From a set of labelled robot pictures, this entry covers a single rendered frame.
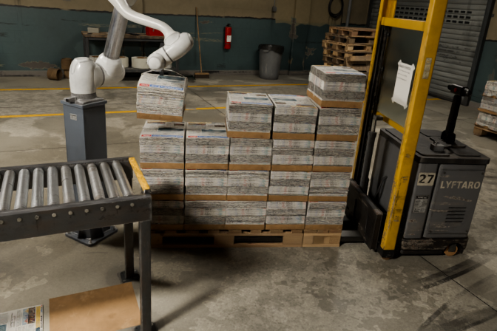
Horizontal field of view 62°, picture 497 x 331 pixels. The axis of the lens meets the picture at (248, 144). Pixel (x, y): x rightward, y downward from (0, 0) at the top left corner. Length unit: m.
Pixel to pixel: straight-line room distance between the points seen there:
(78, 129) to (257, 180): 1.23
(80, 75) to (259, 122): 1.17
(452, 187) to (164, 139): 2.00
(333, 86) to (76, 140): 1.72
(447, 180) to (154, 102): 2.03
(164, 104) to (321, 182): 1.20
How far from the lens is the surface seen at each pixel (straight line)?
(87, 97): 2.87
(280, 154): 2.84
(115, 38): 2.89
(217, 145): 2.76
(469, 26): 9.57
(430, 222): 3.28
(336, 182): 3.02
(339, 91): 2.81
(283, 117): 2.76
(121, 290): 2.75
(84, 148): 2.91
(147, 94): 2.63
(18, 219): 1.98
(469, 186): 3.30
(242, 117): 2.72
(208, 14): 9.66
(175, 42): 2.41
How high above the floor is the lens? 1.69
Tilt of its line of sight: 19 degrees down
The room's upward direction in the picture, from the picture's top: 4 degrees clockwise
